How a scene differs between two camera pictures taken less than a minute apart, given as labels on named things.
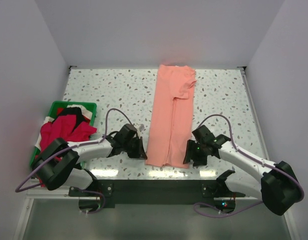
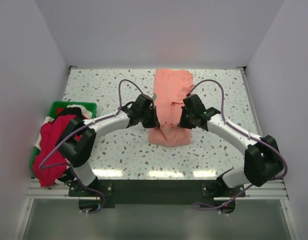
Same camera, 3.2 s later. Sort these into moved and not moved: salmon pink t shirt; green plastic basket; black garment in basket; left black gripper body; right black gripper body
Moved: left black gripper body; salmon pink t shirt; right black gripper body
Not moved: black garment in basket; green plastic basket
